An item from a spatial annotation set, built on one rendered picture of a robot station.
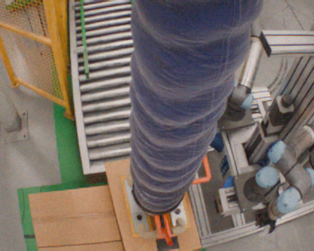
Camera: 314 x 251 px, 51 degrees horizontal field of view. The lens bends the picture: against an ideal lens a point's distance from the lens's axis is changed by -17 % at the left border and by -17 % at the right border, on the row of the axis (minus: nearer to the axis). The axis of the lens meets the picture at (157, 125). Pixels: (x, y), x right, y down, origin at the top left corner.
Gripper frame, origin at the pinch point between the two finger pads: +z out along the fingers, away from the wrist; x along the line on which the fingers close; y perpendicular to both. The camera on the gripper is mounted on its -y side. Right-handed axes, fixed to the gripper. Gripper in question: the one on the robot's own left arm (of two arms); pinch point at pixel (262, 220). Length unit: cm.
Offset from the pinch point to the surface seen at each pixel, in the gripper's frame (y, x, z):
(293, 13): -197, -248, 152
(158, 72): 44, -21, -81
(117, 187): 52, -45, 58
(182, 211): 23, -23, 44
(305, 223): -104, 0, 152
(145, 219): 42, -22, 44
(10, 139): 144, -131, 151
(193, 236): 19, -9, 58
